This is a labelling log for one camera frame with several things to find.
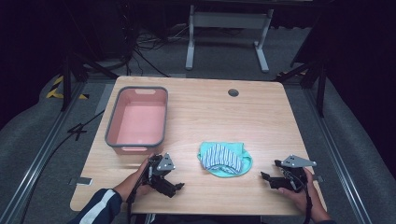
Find pink basket with grey rim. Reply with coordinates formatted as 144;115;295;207
105;86;169;156

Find person's left hand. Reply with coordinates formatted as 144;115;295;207
113;154;154;203

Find bundle of black floor cables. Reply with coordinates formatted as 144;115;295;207
120;18;191;78

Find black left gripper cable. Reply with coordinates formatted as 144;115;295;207
125;166;151;224

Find yellow and black floor tape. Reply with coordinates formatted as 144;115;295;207
45;75;91;101

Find aluminium floor rail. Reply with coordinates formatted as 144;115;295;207
0;81;88;224
303;88;373;224

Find black tape cross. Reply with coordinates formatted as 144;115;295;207
67;122;89;142

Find white metal table frame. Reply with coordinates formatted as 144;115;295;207
185;4;276;75

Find teal and striped cloth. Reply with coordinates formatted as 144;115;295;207
196;141;254;179

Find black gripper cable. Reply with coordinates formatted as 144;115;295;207
303;182;314;224
125;166;151;224

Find person's right hand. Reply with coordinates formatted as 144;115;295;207
277;167;327;219

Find black metal stand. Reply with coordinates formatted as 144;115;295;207
60;50;120;113
273;59;329;119

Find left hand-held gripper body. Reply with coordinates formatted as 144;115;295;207
146;152;177;192

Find long black floor cable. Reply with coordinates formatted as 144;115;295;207
18;109;106;224

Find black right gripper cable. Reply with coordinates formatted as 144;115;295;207
303;182;314;224

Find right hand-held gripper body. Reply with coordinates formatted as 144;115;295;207
279;154;318;192

